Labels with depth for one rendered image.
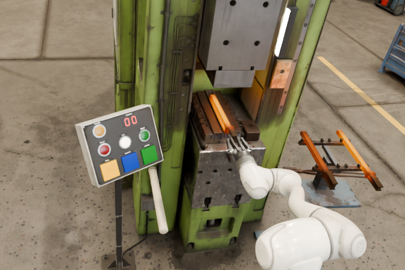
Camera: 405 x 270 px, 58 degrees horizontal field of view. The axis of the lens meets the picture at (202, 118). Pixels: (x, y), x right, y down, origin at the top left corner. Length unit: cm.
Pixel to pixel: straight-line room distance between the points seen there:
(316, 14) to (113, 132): 115
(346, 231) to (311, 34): 114
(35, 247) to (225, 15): 190
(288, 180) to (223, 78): 56
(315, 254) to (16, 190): 239
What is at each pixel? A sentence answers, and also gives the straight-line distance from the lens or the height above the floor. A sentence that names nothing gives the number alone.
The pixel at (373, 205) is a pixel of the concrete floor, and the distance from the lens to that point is 344.
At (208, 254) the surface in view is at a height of 1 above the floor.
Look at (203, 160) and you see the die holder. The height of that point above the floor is 86.
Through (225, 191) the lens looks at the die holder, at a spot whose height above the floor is 59.
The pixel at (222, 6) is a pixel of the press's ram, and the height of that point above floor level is 167.
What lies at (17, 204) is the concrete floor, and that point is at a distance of 299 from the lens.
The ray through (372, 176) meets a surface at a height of 97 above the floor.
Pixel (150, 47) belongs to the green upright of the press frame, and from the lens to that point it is 176.
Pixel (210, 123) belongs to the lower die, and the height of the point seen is 99.
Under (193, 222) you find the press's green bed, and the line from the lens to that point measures 235.
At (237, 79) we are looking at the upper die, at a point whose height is 132.
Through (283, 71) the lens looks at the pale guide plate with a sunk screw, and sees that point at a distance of 202.
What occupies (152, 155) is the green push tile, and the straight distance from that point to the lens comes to 173.
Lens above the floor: 216
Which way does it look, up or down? 35 degrees down
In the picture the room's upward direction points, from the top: 9 degrees clockwise
